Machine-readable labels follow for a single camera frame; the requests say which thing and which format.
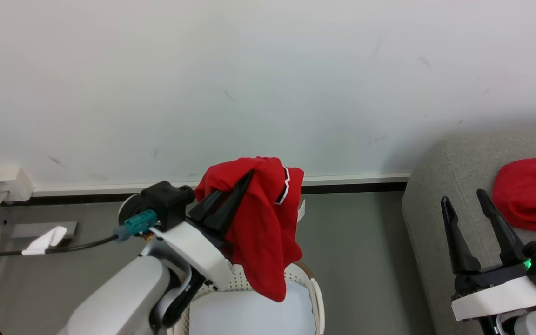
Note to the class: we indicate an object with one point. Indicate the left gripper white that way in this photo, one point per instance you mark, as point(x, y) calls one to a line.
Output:
point(198, 251)

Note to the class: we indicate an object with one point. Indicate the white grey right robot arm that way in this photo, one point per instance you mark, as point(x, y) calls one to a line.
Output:
point(533, 323)

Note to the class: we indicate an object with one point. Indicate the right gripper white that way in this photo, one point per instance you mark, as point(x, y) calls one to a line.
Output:
point(496, 295)

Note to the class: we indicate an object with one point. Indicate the grey fabric sofa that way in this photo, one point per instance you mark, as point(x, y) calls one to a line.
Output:
point(440, 186)

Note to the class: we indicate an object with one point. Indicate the white tape tag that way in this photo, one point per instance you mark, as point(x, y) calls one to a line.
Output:
point(44, 241)

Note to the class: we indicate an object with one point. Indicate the plain red fleece garment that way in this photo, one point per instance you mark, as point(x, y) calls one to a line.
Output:
point(533, 190)

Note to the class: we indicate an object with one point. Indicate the red garment with striped trim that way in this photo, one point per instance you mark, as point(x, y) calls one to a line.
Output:
point(263, 232)

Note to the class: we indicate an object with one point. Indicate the cream perforated laundry basket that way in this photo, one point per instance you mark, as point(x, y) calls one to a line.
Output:
point(317, 298)

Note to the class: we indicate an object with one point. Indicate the white wall socket box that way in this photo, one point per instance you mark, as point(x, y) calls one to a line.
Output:
point(6, 181)

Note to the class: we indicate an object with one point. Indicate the white skirting strip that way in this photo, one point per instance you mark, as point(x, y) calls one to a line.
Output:
point(351, 179)

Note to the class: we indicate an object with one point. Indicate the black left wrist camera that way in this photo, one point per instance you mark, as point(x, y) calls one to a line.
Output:
point(165, 202)

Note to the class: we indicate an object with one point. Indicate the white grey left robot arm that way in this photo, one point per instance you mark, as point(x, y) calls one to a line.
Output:
point(119, 298)

